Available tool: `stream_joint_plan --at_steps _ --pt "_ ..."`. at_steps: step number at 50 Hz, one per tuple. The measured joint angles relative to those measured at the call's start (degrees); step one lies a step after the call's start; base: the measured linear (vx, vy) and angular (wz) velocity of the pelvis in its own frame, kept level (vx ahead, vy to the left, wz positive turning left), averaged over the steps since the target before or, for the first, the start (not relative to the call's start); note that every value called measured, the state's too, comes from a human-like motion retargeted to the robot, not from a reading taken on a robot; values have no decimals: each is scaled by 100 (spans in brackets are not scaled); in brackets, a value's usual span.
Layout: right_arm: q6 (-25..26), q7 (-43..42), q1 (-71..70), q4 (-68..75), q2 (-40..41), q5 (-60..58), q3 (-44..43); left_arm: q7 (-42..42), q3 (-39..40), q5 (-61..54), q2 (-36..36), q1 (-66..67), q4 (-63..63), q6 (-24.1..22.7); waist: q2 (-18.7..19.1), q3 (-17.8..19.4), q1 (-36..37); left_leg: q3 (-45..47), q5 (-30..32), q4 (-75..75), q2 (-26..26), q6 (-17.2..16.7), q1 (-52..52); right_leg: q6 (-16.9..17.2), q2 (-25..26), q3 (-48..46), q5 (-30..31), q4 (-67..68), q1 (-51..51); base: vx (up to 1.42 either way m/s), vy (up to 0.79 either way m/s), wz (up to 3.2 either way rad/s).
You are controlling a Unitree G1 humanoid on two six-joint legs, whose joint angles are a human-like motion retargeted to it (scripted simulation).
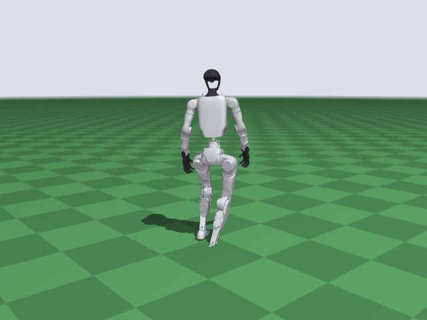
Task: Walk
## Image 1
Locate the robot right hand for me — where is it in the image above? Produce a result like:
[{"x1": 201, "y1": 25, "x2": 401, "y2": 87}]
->
[{"x1": 240, "y1": 146, "x2": 250, "y2": 168}]

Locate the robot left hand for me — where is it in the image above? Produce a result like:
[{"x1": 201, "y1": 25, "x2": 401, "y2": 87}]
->
[{"x1": 181, "y1": 151, "x2": 194, "y2": 173}]

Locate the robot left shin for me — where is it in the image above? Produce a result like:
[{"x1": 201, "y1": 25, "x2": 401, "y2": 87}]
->
[{"x1": 199, "y1": 187, "x2": 211, "y2": 231}]

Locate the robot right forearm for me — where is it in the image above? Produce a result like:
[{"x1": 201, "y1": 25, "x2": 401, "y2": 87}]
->
[{"x1": 238, "y1": 122, "x2": 250, "y2": 151}]

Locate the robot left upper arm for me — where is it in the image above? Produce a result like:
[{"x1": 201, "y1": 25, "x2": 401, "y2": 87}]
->
[{"x1": 181, "y1": 99, "x2": 198, "y2": 135}]

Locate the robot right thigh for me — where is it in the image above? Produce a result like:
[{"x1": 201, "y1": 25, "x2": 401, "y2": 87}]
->
[{"x1": 216, "y1": 154, "x2": 238, "y2": 211}]

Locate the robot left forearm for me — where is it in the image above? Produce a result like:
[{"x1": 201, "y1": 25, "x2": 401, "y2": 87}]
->
[{"x1": 181, "y1": 132, "x2": 190, "y2": 156}]

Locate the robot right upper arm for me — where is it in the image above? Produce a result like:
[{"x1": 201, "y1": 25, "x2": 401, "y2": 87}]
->
[{"x1": 226, "y1": 97, "x2": 245, "y2": 132}]

